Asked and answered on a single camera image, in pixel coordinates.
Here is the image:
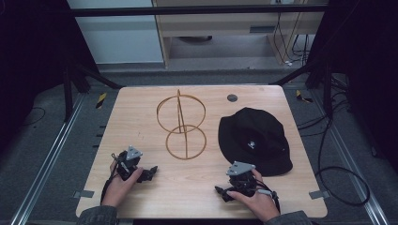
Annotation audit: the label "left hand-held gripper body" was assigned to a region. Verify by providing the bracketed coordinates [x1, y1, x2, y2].
[112, 144, 145, 182]

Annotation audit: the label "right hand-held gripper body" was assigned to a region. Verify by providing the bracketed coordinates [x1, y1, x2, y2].
[225, 160, 261, 198]

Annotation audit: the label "black bucket hat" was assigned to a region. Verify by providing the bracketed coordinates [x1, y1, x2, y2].
[218, 107, 294, 177]

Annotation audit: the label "gold wire hat stand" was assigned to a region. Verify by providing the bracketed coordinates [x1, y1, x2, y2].
[155, 88, 208, 161]

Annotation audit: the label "person's right hand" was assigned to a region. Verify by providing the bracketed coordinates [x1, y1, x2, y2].
[226, 168, 281, 223]

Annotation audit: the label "person's left hand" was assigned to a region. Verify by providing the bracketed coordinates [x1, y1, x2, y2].
[100, 160, 145, 207]

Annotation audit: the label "yellow black striped tape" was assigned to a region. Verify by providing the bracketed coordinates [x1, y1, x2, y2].
[295, 89, 314, 104]
[95, 92, 108, 110]

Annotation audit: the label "black metal stand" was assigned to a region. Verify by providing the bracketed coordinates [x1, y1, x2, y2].
[60, 60, 123, 123]
[268, 59, 334, 120]

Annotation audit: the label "white cabinet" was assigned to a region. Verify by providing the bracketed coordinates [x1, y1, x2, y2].
[66, 0, 165, 65]

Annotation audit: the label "dark curtain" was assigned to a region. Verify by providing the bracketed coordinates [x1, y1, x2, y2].
[308, 0, 398, 176]
[0, 0, 101, 158]

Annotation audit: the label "light wooden desk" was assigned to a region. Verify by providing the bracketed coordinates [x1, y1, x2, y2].
[151, 0, 329, 68]

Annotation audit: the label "black horizontal bar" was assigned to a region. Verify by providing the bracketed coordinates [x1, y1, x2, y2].
[69, 4, 329, 18]

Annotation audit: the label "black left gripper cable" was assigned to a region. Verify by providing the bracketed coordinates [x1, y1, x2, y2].
[99, 152, 124, 205]

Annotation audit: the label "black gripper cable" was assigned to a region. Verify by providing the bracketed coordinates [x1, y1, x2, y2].
[255, 178, 282, 214]
[99, 152, 124, 205]

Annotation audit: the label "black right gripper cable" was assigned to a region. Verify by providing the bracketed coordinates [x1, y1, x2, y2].
[255, 178, 282, 214]

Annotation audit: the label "grey table bracket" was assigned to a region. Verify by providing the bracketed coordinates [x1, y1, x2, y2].
[308, 189, 331, 201]
[72, 189, 96, 200]

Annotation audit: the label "metal floor rail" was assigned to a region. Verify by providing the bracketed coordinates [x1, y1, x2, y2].
[8, 93, 86, 225]
[313, 92, 390, 225]

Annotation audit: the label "black floor cable loop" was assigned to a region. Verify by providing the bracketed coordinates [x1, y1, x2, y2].
[295, 90, 372, 208]

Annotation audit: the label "thin black floor cable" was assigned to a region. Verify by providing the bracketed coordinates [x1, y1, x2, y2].
[22, 106, 47, 128]

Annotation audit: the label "hanging black desk cables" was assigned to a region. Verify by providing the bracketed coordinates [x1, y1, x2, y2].
[272, 0, 312, 68]

